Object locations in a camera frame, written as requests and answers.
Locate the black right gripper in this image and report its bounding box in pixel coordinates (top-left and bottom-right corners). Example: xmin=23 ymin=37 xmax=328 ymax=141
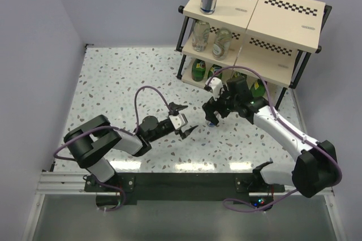
xmin=202 ymin=84 xmax=239 ymax=126

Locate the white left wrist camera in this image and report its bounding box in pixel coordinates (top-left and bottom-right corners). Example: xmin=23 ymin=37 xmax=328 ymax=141
xmin=169 ymin=114 xmax=188 ymax=130

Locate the green bottle on shelf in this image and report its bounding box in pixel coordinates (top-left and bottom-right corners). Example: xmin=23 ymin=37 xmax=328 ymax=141
xmin=191 ymin=59 xmax=206 ymax=81

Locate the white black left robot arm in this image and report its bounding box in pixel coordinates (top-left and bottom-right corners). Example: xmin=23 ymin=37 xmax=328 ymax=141
xmin=64 ymin=102 xmax=196 ymax=191

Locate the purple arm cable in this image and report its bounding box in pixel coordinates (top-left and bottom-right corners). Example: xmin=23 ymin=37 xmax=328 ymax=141
xmin=205 ymin=66 xmax=343 ymax=213
xmin=53 ymin=85 xmax=176 ymax=213

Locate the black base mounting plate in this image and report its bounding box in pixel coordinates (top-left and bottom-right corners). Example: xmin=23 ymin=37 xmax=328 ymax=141
xmin=83 ymin=171 xmax=285 ymax=211

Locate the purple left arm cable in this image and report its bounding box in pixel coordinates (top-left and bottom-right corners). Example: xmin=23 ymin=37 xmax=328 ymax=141
xmin=53 ymin=85 xmax=176 ymax=213

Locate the beige three-tier shelf unit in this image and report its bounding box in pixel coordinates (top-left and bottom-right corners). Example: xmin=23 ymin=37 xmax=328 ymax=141
xmin=176 ymin=0 xmax=332 ymax=93

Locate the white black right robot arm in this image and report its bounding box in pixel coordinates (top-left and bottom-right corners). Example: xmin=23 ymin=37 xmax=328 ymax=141
xmin=202 ymin=77 xmax=342 ymax=198

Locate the green Perrier bottle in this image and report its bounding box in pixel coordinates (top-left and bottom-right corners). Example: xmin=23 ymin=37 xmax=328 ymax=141
xmin=208 ymin=64 xmax=222 ymax=79
xmin=250 ymin=79 xmax=266 ymax=98

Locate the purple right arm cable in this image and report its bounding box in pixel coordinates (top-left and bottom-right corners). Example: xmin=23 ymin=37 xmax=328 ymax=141
xmin=205 ymin=66 xmax=343 ymax=213

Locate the clear bottle green cap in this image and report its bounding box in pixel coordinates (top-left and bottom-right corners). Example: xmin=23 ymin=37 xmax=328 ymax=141
xmin=212 ymin=28 xmax=232 ymax=60
xmin=192 ymin=20 xmax=210 ymax=52

